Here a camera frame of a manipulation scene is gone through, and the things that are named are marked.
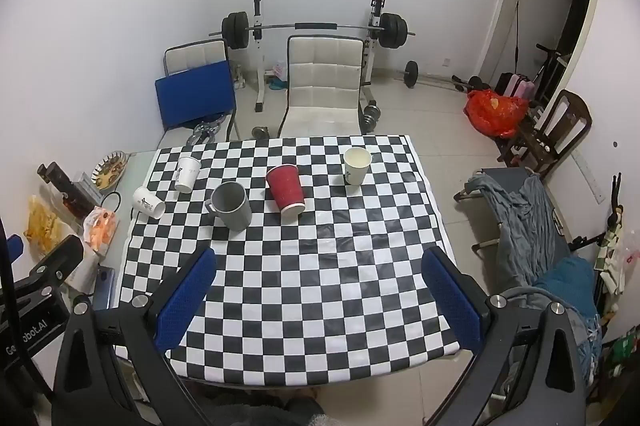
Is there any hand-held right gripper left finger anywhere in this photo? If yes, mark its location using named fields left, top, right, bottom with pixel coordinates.
left=51, top=247, right=217, bottom=426

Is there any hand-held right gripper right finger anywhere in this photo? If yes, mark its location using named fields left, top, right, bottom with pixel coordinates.
left=421, top=246, right=587, bottom=426

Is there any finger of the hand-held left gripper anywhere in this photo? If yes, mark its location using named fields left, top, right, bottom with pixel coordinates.
left=10, top=235, right=84, bottom=303

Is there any white printed cup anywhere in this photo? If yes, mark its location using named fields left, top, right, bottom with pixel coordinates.
left=131, top=186, right=166, bottom=220
left=174, top=156, right=202, bottom=193

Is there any red paper cup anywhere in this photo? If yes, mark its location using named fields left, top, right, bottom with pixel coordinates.
left=265, top=164, right=306, bottom=217

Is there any white paper cup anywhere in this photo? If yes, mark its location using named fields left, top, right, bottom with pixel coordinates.
left=342, top=146, right=373, bottom=186

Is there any yellow snack bag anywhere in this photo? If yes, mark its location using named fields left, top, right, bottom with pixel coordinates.
left=25, top=195, right=63, bottom=254

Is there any orange snack packet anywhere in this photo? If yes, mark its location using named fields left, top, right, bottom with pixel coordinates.
left=82, top=208, right=118, bottom=252

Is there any dark sauce bottle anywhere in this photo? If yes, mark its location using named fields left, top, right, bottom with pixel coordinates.
left=37, top=162, right=98, bottom=219

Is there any grey cloth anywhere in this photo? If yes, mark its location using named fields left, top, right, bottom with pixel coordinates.
left=467, top=173, right=558, bottom=287

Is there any grey mug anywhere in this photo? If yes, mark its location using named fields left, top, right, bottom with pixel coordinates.
left=204, top=181, right=253, bottom=232

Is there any patterned plate with food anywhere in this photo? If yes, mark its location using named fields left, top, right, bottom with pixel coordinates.
left=91, top=150, right=128, bottom=192

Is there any black white checkered tablecloth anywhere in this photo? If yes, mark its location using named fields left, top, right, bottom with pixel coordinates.
left=114, top=135, right=461, bottom=387

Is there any teal cloth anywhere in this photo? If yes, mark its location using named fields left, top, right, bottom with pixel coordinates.
left=532, top=256, right=603, bottom=382

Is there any folding bed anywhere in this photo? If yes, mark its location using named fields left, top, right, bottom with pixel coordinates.
left=454, top=167, right=571, bottom=267

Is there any white plastic bag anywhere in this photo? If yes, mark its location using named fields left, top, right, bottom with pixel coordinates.
left=600, top=226, right=640, bottom=297

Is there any black tripod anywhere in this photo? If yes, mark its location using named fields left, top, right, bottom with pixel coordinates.
left=570, top=173, right=626, bottom=257

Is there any red plastic bag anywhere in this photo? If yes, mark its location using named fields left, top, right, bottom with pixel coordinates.
left=463, top=89, right=530, bottom=138

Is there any blue cushion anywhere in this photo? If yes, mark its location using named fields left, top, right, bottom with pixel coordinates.
left=154, top=60, right=237, bottom=129

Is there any dark wooden chair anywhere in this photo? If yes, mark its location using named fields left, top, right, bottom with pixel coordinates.
left=497, top=89, right=593, bottom=179

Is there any pink suitcase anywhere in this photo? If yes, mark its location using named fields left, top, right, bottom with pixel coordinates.
left=495, top=72, right=533, bottom=99

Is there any small barbell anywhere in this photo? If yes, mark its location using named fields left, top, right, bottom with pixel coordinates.
left=395, top=61, right=493, bottom=93

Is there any white barbell rack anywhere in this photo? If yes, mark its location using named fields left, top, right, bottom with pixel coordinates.
left=247, top=0, right=388, bottom=113

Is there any white padded chair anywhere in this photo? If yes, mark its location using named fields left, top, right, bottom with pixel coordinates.
left=277, top=35, right=363, bottom=138

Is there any barbell with black plates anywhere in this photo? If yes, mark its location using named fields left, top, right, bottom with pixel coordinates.
left=209, top=11, right=416, bottom=52

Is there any black cable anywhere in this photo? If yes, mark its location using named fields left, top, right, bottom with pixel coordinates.
left=0, top=216, right=53, bottom=399

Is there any white chair with metal frame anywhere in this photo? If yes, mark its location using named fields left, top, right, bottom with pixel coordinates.
left=163, top=40, right=238, bottom=149

